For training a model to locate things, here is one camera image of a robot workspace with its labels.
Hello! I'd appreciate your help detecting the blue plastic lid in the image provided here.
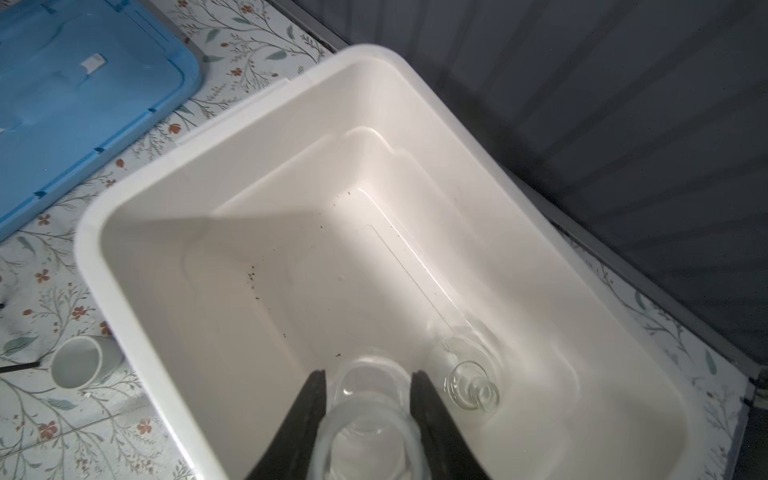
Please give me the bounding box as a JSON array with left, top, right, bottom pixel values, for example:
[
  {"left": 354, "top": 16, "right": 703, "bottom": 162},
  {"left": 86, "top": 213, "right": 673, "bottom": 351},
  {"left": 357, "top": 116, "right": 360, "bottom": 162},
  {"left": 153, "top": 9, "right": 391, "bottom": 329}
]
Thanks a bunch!
[{"left": 1, "top": 1, "right": 203, "bottom": 236}]

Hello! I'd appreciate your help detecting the clear glass beaker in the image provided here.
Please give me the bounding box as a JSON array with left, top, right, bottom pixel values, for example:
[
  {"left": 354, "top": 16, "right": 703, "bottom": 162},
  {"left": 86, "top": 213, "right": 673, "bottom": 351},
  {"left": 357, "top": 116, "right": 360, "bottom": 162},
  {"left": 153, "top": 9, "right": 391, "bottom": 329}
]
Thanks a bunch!
[{"left": 307, "top": 351, "right": 430, "bottom": 479}]

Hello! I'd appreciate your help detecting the white plastic storage bin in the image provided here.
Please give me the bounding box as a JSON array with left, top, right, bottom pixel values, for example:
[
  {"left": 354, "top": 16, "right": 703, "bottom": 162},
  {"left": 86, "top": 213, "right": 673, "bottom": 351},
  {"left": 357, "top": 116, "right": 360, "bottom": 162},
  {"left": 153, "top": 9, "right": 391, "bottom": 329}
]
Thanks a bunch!
[{"left": 74, "top": 45, "right": 706, "bottom": 479}]

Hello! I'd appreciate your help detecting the clear glass flask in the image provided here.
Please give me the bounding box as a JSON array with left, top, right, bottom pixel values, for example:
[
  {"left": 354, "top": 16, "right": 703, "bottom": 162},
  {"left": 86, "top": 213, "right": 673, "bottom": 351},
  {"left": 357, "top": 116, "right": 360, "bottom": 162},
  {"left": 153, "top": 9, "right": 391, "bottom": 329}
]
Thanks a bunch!
[{"left": 424, "top": 328, "right": 502, "bottom": 415}]

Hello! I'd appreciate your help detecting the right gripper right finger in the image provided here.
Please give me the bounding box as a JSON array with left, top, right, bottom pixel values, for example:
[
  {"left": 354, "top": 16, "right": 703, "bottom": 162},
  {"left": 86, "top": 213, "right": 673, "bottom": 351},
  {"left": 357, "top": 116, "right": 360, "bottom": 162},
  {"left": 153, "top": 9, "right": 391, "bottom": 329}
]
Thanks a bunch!
[{"left": 410, "top": 371, "right": 489, "bottom": 480}]

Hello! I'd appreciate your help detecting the small white crucible cup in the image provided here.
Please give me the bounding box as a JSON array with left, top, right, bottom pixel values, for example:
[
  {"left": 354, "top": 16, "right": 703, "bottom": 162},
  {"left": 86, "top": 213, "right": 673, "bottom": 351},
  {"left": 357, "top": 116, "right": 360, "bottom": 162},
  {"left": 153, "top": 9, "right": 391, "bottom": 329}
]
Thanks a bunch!
[{"left": 49, "top": 335, "right": 124, "bottom": 390}]

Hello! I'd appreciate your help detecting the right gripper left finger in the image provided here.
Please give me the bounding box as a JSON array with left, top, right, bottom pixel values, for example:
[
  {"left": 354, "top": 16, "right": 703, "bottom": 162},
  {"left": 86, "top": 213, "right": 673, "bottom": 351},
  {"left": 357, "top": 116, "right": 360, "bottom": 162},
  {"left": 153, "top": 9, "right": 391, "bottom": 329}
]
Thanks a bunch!
[{"left": 247, "top": 370, "right": 327, "bottom": 480}]

